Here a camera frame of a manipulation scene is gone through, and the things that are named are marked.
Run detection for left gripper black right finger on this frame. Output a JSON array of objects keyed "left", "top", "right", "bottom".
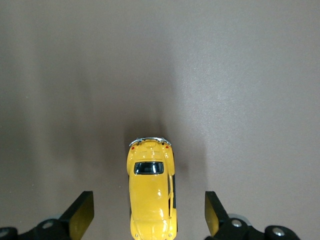
[{"left": 204, "top": 191, "right": 266, "bottom": 240}]

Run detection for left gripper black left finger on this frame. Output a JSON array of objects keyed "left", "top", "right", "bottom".
[{"left": 18, "top": 191, "right": 95, "bottom": 240}]

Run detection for yellow beetle toy car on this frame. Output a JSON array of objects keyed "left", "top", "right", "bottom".
[{"left": 126, "top": 136, "right": 180, "bottom": 240}]

